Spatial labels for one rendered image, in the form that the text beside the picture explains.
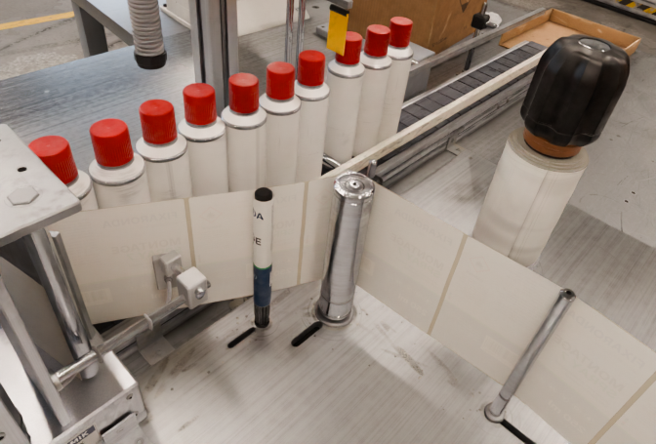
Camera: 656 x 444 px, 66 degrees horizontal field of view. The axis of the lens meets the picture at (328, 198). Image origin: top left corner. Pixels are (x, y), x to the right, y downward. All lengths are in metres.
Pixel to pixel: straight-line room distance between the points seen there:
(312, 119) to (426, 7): 0.61
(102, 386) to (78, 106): 0.67
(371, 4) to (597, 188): 0.65
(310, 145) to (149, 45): 0.23
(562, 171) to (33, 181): 0.47
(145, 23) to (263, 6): 0.83
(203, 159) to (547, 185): 0.37
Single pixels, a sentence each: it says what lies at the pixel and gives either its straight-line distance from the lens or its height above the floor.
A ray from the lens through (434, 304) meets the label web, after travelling 0.52.
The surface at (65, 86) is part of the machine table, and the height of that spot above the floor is 0.83.
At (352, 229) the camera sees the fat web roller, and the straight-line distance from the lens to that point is 0.47.
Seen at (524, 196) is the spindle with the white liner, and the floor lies 1.02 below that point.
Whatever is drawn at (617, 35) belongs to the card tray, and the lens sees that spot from 1.68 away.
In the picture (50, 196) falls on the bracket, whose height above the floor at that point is 1.14.
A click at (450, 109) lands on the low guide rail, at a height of 0.91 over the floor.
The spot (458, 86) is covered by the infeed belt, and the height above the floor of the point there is 0.88.
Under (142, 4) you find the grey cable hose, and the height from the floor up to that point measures 1.15.
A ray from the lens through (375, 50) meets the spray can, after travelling 0.73.
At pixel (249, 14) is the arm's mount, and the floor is 0.86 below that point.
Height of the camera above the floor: 1.35
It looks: 40 degrees down
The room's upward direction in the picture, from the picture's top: 7 degrees clockwise
